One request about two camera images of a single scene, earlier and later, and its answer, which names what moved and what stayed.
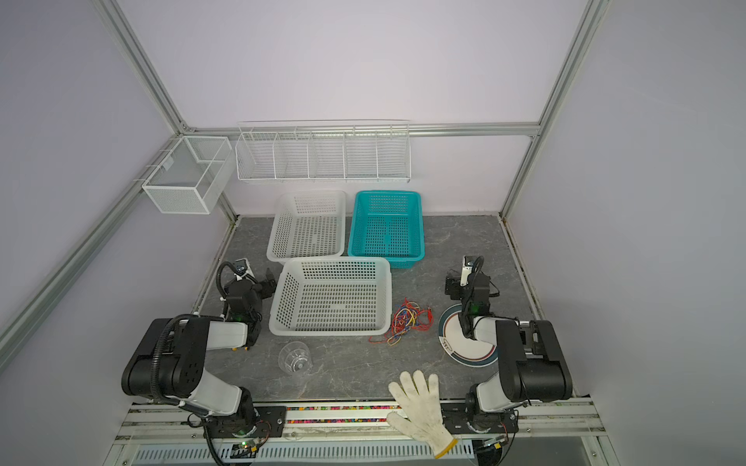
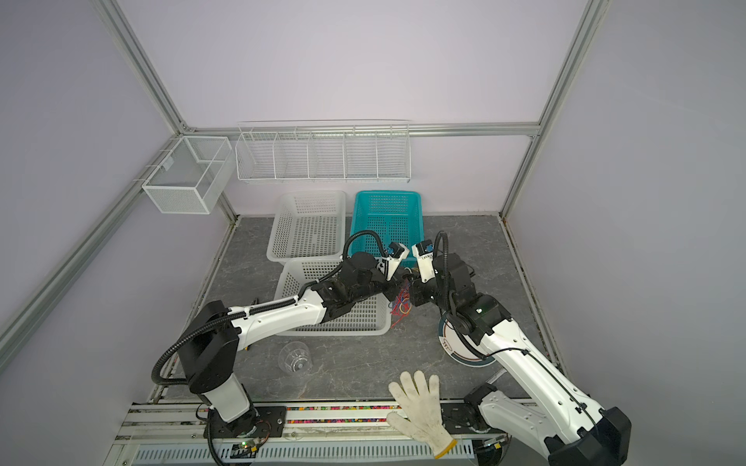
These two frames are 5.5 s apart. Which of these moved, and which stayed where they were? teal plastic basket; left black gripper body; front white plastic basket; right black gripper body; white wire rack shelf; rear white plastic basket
Moved: right black gripper body; left black gripper body
Stayed: rear white plastic basket; white wire rack shelf; teal plastic basket; front white plastic basket
